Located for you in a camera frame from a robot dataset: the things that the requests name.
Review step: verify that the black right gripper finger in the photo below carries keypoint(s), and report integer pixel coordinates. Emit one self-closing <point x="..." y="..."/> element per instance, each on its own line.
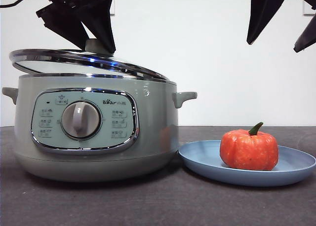
<point x="308" y="36"/>
<point x="263" y="9"/>

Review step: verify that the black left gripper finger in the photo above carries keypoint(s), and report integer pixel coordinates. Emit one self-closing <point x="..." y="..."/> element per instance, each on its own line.
<point x="103" y="21"/>
<point x="61" y="21"/>

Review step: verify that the glass lid with green knob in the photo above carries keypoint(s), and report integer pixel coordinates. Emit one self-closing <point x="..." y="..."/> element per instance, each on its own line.
<point x="74" y="63"/>

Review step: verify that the orange pumpkin with green stem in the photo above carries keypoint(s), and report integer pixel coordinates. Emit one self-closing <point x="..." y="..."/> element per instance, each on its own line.
<point x="247" y="149"/>

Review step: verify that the pale green electric steamer pot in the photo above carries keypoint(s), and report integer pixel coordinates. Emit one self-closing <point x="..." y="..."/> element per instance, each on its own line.
<point x="155" y="127"/>

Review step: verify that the blue round plate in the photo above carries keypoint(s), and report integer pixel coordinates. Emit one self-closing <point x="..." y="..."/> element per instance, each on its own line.
<point x="202" y="159"/>

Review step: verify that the white wall socket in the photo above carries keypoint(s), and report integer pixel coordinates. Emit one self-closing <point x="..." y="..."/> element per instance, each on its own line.
<point x="306" y="10"/>
<point x="114" y="13"/>

